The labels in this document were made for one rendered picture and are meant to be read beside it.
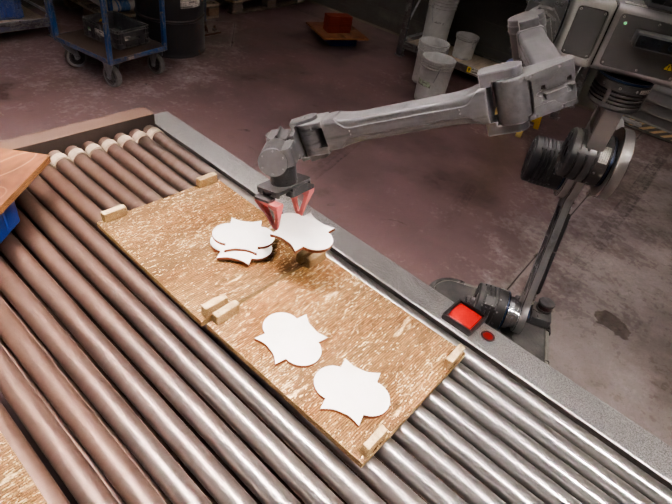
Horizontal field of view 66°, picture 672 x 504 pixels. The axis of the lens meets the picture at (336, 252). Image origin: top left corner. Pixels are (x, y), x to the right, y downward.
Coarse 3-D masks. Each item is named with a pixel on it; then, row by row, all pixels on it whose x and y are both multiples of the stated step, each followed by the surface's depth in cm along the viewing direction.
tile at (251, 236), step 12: (216, 228) 123; (228, 228) 124; (240, 228) 125; (252, 228) 125; (264, 228) 126; (216, 240) 120; (228, 240) 121; (240, 240) 121; (252, 240) 122; (264, 240) 123; (252, 252) 119
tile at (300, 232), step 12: (288, 216) 115; (300, 216) 116; (312, 216) 117; (288, 228) 112; (300, 228) 112; (312, 228) 113; (324, 228) 114; (288, 240) 109; (300, 240) 109; (312, 240) 110; (324, 240) 110; (312, 252) 108
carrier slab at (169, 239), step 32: (192, 192) 137; (224, 192) 140; (128, 224) 124; (160, 224) 125; (192, 224) 127; (128, 256) 117; (160, 256) 117; (192, 256) 118; (288, 256) 123; (192, 288) 111; (224, 288) 112; (256, 288) 113
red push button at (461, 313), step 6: (456, 306) 120; (462, 306) 120; (450, 312) 118; (456, 312) 118; (462, 312) 118; (468, 312) 119; (474, 312) 119; (456, 318) 116; (462, 318) 117; (468, 318) 117; (474, 318) 117; (480, 318) 118; (468, 324) 116; (474, 324) 116
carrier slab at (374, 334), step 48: (288, 288) 115; (336, 288) 117; (240, 336) 102; (336, 336) 106; (384, 336) 108; (432, 336) 110; (288, 384) 95; (384, 384) 99; (432, 384) 100; (336, 432) 89
